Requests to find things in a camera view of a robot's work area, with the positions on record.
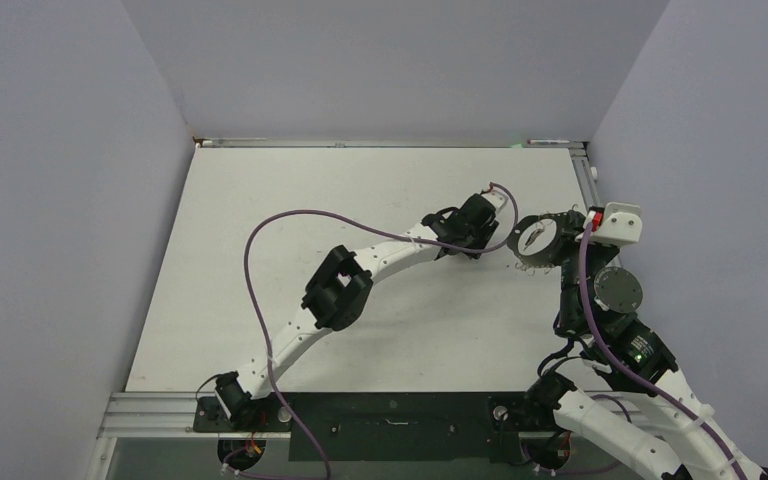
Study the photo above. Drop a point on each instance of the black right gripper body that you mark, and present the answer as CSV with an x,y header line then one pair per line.
x,y
569,274

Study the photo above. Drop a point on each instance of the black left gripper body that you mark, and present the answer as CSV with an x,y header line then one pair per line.
x,y
475,239

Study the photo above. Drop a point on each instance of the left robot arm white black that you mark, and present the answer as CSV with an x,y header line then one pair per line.
x,y
338,290

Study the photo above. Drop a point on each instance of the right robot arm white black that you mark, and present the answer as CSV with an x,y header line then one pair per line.
x,y
682,439

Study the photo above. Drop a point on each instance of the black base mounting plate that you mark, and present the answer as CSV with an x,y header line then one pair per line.
x,y
499,427

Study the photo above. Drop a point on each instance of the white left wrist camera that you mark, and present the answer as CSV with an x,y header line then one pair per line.
x,y
498,200

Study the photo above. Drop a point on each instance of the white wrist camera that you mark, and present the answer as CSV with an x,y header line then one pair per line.
x,y
616,224
498,200

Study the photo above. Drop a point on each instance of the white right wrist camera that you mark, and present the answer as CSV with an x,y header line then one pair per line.
x,y
616,224

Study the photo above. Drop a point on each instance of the aluminium frame rail right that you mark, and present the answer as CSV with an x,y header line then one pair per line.
x,y
608,295

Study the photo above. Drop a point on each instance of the aluminium frame rail back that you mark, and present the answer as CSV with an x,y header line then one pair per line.
x,y
444,143

